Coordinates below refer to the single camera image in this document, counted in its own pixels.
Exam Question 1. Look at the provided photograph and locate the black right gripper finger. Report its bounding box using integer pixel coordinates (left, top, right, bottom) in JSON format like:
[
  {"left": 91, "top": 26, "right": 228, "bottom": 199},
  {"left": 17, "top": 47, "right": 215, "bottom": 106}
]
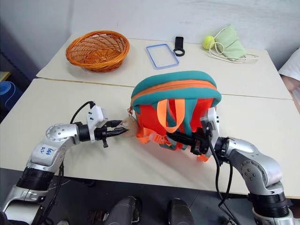
[
  {"left": 165, "top": 131, "right": 195, "bottom": 140},
  {"left": 169, "top": 136, "right": 194, "bottom": 146}
]

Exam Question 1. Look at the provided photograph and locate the blue-rimmed clear lid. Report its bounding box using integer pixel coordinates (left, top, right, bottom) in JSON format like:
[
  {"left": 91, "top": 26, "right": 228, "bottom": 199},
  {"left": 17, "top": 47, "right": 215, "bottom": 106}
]
[{"left": 145, "top": 43, "right": 180, "bottom": 70}]

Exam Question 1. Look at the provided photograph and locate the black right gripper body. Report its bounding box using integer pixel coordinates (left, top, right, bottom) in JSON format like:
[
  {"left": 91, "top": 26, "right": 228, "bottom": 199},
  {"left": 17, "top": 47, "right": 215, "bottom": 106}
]
[{"left": 190, "top": 127, "right": 210, "bottom": 156}]

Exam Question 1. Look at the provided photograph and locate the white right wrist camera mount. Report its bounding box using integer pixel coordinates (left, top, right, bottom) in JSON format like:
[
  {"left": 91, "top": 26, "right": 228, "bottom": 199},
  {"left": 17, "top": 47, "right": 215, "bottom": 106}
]
[{"left": 200, "top": 107, "right": 221, "bottom": 160}]

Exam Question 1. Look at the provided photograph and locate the orange and teal backpack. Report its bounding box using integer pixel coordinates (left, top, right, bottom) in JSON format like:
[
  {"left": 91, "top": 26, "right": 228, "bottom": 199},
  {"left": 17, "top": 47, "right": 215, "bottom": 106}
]
[{"left": 127, "top": 69, "right": 223, "bottom": 163}]

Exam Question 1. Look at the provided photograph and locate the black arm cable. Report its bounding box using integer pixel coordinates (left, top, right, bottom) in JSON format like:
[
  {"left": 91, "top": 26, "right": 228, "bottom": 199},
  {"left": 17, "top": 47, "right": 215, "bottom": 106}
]
[
  {"left": 69, "top": 101, "right": 96, "bottom": 125},
  {"left": 205, "top": 125, "right": 238, "bottom": 225}
]

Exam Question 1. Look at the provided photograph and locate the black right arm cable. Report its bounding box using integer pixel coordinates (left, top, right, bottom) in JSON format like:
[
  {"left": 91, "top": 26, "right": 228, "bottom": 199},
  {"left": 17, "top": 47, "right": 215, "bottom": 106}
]
[{"left": 205, "top": 125, "right": 238, "bottom": 225}]

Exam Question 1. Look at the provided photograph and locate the orange wicker basket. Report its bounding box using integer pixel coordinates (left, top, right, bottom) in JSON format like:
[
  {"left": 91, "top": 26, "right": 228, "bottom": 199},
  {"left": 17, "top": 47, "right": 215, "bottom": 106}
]
[{"left": 65, "top": 30, "right": 131, "bottom": 73}]

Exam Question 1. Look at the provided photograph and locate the green drawstring bag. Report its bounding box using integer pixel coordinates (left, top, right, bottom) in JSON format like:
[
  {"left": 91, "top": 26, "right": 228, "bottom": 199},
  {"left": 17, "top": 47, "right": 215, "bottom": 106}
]
[{"left": 207, "top": 24, "right": 260, "bottom": 64}]

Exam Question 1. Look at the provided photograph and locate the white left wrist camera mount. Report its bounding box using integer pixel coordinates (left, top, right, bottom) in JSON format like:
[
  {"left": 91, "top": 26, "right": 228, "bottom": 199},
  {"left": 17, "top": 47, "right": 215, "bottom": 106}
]
[{"left": 86, "top": 105, "right": 109, "bottom": 143}]

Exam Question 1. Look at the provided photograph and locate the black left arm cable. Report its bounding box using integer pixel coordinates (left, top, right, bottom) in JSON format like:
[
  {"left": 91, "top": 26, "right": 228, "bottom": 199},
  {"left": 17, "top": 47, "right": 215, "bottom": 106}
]
[{"left": 69, "top": 101, "right": 96, "bottom": 125}]

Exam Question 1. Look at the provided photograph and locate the beige zipper pull charm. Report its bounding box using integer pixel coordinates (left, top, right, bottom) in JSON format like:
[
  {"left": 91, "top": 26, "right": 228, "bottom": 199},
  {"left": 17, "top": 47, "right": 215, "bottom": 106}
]
[{"left": 120, "top": 116, "right": 139, "bottom": 137}]

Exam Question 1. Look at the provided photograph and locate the yellow tennis ball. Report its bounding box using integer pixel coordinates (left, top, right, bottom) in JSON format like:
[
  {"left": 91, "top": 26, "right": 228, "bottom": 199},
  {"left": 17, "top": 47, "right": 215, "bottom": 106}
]
[{"left": 202, "top": 35, "right": 215, "bottom": 50}]

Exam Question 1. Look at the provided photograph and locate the dark rounded shape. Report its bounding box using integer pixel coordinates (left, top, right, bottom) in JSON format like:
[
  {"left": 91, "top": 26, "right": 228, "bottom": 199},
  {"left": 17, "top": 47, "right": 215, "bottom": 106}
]
[
  {"left": 109, "top": 196, "right": 143, "bottom": 225},
  {"left": 168, "top": 198, "right": 195, "bottom": 225}
]

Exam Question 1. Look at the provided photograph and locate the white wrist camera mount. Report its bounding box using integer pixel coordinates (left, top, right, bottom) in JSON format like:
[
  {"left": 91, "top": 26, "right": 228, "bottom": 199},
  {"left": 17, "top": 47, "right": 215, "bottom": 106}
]
[
  {"left": 200, "top": 107, "right": 221, "bottom": 160},
  {"left": 86, "top": 105, "right": 109, "bottom": 143}
]

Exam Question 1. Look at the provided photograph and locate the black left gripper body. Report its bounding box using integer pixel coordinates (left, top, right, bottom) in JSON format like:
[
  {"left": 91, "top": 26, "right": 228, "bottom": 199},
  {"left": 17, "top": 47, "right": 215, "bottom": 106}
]
[{"left": 94, "top": 127, "right": 111, "bottom": 149}]

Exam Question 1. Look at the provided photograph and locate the black ring-ended holder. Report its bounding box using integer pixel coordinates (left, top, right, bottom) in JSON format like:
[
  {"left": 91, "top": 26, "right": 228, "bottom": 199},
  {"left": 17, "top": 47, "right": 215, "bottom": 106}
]
[{"left": 173, "top": 36, "right": 186, "bottom": 57}]

